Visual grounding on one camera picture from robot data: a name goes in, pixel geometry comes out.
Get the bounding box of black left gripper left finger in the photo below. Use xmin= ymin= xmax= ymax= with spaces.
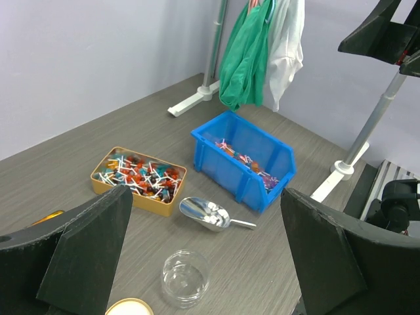
xmin=1 ymin=185 xmax=133 ymax=314

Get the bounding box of beige jar lid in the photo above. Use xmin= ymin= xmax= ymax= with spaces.
xmin=105 ymin=298 xmax=154 ymax=315

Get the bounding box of silver metal scoop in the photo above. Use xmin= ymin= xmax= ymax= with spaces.
xmin=179 ymin=197 xmax=257 ymax=232

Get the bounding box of blue plastic bin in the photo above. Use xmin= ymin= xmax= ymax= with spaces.
xmin=191 ymin=111 xmax=297 ymax=213

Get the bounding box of green garment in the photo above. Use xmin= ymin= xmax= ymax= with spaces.
xmin=219 ymin=1 xmax=276 ymax=112

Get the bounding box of clear plastic jar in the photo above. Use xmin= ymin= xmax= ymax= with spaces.
xmin=161 ymin=249 xmax=210 ymax=309

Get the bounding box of gold tin of star candies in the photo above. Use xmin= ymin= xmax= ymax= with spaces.
xmin=31 ymin=210 xmax=65 ymax=226

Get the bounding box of gold tin of lollipops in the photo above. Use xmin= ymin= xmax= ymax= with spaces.
xmin=91 ymin=146 xmax=187 ymax=217

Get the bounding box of white garment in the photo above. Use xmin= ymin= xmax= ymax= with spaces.
xmin=263 ymin=0 xmax=305 ymax=112

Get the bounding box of white clothes rack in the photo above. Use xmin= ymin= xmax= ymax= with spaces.
xmin=169 ymin=1 xmax=419 ymax=201

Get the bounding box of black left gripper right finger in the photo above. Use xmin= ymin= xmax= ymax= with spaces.
xmin=281 ymin=188 xmax=419 ymax=314

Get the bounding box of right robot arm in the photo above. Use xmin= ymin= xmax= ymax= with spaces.
xmin=365 ymin=178 xmax=419 ymax=234

